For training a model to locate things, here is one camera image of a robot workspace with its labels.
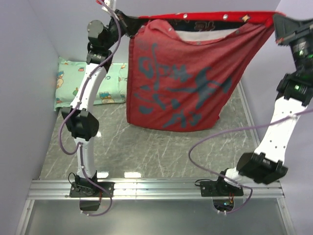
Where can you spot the cream yellow foam pillow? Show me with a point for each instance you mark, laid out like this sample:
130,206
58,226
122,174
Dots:
204,35

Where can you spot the mint green cartoon pillow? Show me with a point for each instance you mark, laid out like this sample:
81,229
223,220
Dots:
113,88

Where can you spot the red patterned pillowcase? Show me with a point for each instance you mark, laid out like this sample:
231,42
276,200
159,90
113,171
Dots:
182,86

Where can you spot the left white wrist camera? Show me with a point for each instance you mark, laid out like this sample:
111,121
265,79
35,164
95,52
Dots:
105,4

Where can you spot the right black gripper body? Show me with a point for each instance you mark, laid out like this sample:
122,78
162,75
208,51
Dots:
301,41

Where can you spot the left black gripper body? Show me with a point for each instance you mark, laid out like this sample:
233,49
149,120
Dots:
112,32

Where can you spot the aluminium front rail frame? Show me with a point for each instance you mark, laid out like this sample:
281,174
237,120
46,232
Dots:
154,207

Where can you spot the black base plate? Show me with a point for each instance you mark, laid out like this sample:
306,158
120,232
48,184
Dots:
90,195
219,188

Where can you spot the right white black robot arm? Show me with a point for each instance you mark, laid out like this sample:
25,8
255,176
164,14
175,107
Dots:
265,164

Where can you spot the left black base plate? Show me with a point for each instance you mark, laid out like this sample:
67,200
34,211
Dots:
90,195

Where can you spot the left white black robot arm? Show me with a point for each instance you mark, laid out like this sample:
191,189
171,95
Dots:
78,117

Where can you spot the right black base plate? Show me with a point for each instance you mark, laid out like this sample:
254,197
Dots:
219,188

